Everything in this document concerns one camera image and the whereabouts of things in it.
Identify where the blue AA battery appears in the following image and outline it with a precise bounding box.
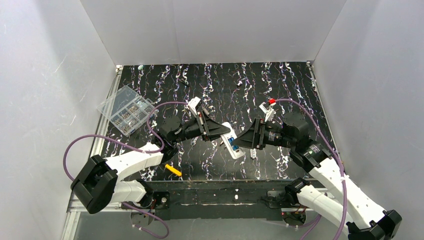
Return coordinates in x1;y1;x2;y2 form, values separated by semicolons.
228;137;239;152

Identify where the white remote control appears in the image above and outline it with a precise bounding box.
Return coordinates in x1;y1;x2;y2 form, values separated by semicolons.
220;122;246;159

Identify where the white remote battery cover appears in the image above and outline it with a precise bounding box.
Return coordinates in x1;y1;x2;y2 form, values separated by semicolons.
250;149;257;159

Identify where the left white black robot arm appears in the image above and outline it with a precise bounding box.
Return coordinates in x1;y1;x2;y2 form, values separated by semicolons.
70;110;232;214

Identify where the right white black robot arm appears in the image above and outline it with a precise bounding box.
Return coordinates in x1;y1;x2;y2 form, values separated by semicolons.
232;112;402;240

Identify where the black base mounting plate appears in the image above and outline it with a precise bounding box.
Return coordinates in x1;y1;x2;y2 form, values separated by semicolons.
141;180;309;224

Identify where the clear plastic screw organizer box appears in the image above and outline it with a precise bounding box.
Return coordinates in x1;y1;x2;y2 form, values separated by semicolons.
96;85;158;137

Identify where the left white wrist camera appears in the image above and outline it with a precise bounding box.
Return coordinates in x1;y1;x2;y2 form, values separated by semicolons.
187;97;202;116

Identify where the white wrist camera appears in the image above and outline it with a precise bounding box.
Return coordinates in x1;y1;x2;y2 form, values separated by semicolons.
187;97;202;116
259;98;276;122

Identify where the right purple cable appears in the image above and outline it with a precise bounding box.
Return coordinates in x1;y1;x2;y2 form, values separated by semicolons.
274;98;349;240

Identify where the purple cable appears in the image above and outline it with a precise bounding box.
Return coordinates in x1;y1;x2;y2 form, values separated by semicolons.
62;101;193;240
274;98;349;240

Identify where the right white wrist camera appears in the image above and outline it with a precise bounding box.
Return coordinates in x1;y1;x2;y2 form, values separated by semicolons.
259;98;276;122

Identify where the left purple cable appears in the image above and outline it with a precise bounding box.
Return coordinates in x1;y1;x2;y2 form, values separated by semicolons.
62;101;193;240

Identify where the aluminium frame rail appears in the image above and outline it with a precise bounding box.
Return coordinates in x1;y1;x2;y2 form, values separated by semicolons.
61;64;377;240

